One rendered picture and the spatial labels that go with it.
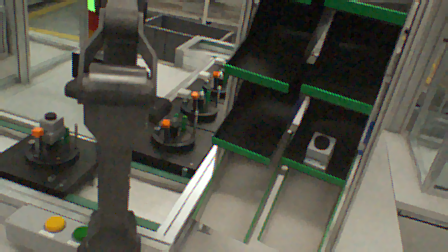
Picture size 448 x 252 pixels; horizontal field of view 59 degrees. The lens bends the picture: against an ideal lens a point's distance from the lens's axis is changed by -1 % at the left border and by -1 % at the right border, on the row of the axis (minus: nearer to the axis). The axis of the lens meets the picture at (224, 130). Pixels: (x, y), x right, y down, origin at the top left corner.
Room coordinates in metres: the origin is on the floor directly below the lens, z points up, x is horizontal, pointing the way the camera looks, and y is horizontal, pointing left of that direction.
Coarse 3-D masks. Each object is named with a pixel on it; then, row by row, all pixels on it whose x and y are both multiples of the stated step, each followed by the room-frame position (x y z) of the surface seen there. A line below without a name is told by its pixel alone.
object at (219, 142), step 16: (240, 96) 0.83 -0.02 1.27; (256, 96) 0.87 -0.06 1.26; (272, 96) 0.87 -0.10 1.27; (288, 96) 0.87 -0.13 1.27; (304, 96) 0.85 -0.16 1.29; (240, 112) 0.82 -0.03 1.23; (256, 112) 0.82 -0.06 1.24; (272, 112) 0.82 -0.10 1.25; (288, 112) 0.82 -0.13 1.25; (224, 128) 0.77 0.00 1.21; (240, 128) 0.78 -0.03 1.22; (256, 128) 0.78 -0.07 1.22; (272, 128) 0.78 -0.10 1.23; (288, 128) 0.77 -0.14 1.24; (224, 144) 0.72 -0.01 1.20; (240, 144) 0.74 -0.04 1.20; (256, 144) 0.74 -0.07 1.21; (272, 144) 0.74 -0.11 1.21; (256, 160) 0.70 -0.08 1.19
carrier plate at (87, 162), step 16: (16, 144) 0.91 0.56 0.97; (80, 144) 0.97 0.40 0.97; (96, 144) 0.98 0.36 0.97; (0, 160) 0.83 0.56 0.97; (16, 160) 0.84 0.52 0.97; (80, 160) 0.89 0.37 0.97; (96, 160) 0.91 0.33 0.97; (0, 176) 0.79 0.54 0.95; (16, 176) 0.78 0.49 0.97; (32, 176) 0.79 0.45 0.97; (48, 176) 0.80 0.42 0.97; (64, 176) 0.81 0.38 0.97; (80, 176) 0.82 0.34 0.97; (48, 192) 0.76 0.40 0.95; (64, 192) 0.75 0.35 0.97
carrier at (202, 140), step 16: (160, 128) 1.11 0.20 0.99; (176, 128) 1.08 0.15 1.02; (192, 128) 1.19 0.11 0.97; (144, 144) 1.03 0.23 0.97; (160, 144) 1.03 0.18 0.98; (176, 144) 1.04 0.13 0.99; (192, 144) 1.07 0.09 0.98; (208, 144) 1.11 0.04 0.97; (160, 160) 0.97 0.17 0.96; (176, 160) 0.98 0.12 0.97; (192, 160) 1.00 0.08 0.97
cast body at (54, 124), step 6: (48, 114) 0.89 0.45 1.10; (54, 114) 0.90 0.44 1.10; (42, 120) 0.88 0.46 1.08; (48, 120) 0.88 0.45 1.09; (54, 120) 0.88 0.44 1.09; (60, 120) 0.90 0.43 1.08; (42, 126) 0.88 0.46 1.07; (48, 126) 0.87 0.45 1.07; (54, 126) 0.87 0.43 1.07; (60, 126) 0.90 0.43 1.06; (48, 132) 0.87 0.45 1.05; (54, 132) 0.87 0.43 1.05; (60, 132) 0.90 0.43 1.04; (42, 138) 0.86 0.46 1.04; (48, 138) 0.86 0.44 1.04; (54, 138) 0.87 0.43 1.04
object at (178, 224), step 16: (208, 64) 1.92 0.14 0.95; (192, 80) 1.65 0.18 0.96; (144, 160) 1.03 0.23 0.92; (208, 160) 1.03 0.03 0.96; (192, 176) 0.95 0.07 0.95; (208, 176) 0.94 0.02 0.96; (192, 192) 0.87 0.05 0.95; (176, 208) 0.78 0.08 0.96; (192, 208) 0.80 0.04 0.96; (176, 224) 0.72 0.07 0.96; (192, 224) 0.82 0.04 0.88; (176, 240) 0.70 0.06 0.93
